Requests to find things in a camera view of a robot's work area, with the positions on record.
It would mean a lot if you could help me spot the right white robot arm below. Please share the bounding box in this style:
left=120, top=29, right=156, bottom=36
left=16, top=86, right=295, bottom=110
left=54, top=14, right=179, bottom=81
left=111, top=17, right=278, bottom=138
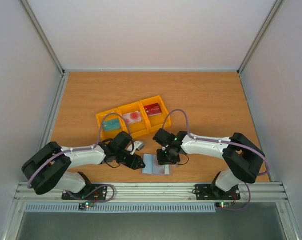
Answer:
left=153, top=128, right=265, bottom=200

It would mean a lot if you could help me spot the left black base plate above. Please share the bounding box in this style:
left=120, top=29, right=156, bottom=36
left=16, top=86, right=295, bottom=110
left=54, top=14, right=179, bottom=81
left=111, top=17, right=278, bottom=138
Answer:
left=61, top=184, right=108, bottom=201

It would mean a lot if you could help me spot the red card stack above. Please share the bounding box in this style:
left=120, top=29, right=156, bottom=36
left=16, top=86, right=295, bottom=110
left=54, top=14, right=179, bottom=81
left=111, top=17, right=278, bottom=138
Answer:
left=144, top=103, right=162, bottom=117

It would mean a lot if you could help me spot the aluminium front rail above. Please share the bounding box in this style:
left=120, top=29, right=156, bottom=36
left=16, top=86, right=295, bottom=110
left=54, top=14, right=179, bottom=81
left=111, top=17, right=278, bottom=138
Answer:
left=13, top=182, right=288, bottom=203

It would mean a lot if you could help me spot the teal VIP card stack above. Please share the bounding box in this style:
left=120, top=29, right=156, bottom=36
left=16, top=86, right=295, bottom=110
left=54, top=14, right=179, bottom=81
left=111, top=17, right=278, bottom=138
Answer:
left=103, top=119, right=121, bottom=132

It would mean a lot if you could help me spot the yellow three-compartment bin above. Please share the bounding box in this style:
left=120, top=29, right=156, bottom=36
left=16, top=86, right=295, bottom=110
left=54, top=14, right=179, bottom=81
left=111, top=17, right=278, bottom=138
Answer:
left=96, top=95, right=172, bottom=141

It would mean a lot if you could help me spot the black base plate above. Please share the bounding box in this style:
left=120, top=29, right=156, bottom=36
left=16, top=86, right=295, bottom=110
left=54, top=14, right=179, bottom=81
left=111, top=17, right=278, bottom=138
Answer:
left=61, top=184, right=108, bottom=201
left=192, top=184, right=241, bottom=201

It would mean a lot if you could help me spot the grey slotted cable duct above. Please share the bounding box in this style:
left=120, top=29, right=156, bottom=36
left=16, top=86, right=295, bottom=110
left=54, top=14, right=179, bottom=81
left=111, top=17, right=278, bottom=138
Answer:
left=24, top=202, right=216, bottom=214

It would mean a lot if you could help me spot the right small circuit board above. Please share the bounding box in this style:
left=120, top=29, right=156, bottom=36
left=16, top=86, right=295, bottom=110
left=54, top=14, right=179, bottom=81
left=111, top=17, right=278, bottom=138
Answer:
left=215, top=202, right=233, bottom=209

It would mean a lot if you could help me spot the pink leather card holder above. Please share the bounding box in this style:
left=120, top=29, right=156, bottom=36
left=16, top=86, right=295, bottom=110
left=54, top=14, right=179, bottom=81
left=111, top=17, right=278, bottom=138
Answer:
left=142, top=153, right=176, bottom=176

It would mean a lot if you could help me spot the left small circuit board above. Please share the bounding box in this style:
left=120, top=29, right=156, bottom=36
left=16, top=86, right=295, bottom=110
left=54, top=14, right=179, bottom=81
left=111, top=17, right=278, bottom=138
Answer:
left=78, top=202, right=94, bottom=211

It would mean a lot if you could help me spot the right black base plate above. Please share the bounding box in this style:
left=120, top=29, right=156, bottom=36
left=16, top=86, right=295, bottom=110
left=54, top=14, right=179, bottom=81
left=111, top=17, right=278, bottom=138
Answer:
left=192, top=184, right=241, bottom=201

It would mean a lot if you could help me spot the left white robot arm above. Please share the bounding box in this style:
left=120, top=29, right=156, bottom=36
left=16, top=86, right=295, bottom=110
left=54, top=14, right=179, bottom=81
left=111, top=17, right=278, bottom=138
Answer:
left=21, top=131, right=145, bottom=200

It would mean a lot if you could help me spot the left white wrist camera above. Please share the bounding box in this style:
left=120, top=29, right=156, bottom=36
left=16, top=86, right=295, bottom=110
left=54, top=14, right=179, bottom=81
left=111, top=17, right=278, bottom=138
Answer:
left=126, top=141, right=145, bottom=155

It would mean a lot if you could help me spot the pink circle card stack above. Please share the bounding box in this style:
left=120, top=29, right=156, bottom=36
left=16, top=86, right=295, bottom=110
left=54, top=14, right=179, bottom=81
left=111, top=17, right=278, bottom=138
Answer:
left=123, top=111, right=142, bottom=125

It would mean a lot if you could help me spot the small circuit board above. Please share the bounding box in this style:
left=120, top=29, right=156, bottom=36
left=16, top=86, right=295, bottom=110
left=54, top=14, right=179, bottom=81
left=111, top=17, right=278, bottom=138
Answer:
left=215, top=202, right=233, bottom=209
left=78, top=202, right=94, bottom=211

